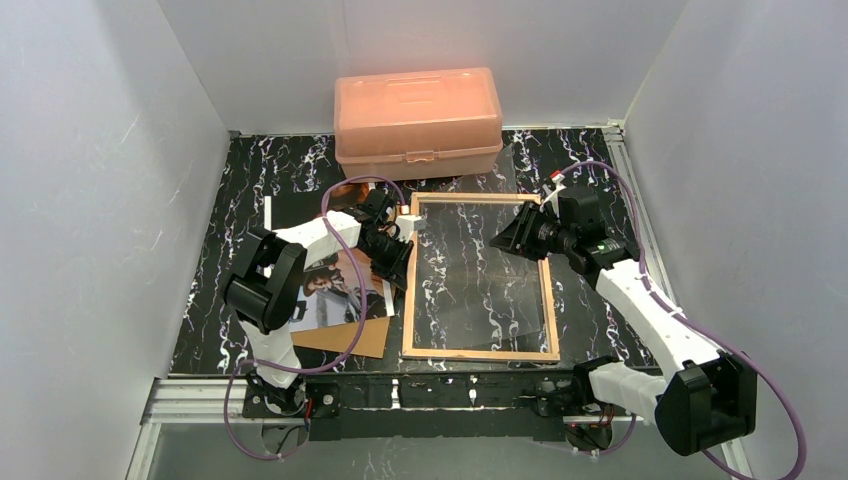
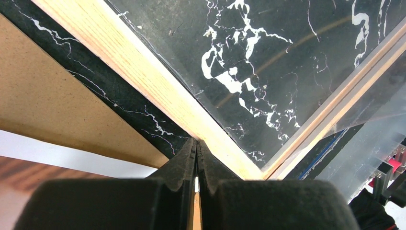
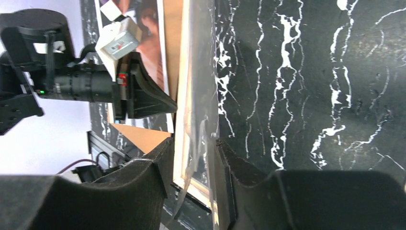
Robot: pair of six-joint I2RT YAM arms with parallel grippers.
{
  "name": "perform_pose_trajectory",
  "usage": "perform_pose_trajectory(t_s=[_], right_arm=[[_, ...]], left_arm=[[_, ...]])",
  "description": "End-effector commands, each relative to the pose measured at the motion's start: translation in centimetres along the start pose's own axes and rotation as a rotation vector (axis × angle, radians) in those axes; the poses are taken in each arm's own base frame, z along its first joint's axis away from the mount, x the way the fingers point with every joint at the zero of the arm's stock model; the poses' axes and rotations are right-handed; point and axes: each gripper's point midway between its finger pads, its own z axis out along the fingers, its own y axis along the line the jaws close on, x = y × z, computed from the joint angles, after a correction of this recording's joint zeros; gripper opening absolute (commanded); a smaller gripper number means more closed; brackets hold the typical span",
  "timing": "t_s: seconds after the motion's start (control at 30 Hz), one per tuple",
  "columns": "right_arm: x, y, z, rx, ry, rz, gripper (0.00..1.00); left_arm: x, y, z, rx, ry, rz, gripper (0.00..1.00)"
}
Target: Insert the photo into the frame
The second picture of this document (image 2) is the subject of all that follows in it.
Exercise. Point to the white wooden picture frame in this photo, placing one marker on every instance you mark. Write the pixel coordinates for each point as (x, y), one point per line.
(360, 118)

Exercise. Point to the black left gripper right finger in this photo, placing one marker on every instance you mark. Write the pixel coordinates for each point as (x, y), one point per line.
(230, 203)

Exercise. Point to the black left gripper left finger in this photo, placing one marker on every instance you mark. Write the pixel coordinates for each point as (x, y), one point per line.
(162, 201)

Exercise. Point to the printed photo with white border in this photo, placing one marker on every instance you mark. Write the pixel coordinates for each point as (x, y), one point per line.
(25, 163)

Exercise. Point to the brown cardboard backing board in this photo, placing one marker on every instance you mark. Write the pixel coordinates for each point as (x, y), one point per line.
(41, 100)

